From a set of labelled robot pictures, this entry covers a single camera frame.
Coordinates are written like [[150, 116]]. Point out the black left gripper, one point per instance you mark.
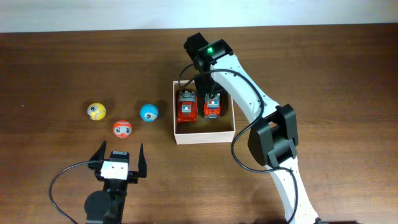
[[133, 177]]

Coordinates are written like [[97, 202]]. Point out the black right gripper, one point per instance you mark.
[[200, 88]]

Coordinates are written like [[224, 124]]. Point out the red toy truck yellow ladder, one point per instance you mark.
[[212, 106]]

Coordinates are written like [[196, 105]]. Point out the red toy truck blue tracks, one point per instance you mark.
[[187, 106]]

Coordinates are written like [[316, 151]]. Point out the white cardboard box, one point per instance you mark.
[[205, 130]]

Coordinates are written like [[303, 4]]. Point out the red face ball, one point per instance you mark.
[[122, 128]]

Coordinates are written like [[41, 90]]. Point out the yellow face ball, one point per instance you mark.
[[96, 111]]

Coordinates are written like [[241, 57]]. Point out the blue face ball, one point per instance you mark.
[[149, 112]]

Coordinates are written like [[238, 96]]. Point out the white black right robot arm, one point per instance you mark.
[[272, 128]]

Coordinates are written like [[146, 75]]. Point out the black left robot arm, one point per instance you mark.
[[107, 205]]

